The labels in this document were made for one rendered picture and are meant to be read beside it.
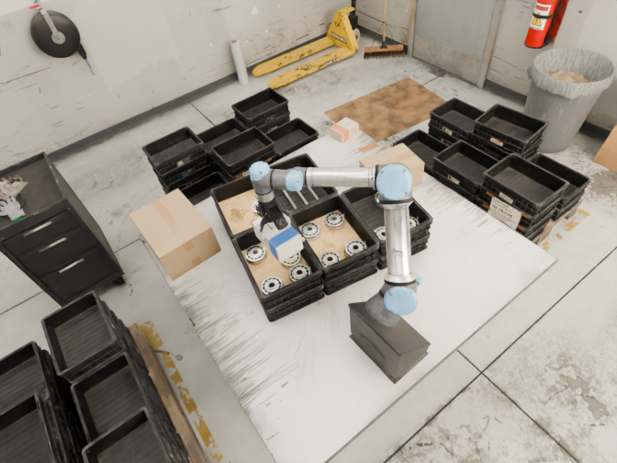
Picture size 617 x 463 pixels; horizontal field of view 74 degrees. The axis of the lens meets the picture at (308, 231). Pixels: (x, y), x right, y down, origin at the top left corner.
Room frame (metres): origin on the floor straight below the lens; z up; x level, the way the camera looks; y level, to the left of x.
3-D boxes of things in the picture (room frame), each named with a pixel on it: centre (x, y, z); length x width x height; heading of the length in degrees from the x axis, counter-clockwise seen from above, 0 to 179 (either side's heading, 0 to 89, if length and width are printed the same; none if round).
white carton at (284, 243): (1.15, 0.13, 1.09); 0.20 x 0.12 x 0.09; 30
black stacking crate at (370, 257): (1.28, -0.11, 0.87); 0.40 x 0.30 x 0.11; 19
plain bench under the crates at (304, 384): (1.36, -0.10, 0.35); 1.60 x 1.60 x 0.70; 30
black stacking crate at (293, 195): (1.66, 0.02, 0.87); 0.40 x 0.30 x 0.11; 19
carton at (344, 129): (2.32, -0.35, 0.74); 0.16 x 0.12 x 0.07; 125
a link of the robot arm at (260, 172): (1.17, 0.14, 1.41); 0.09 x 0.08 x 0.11; 71
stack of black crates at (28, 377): (0.96, 1.62, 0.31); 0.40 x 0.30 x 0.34; 30
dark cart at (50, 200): (2.01, 1.70, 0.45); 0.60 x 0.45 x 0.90; 30
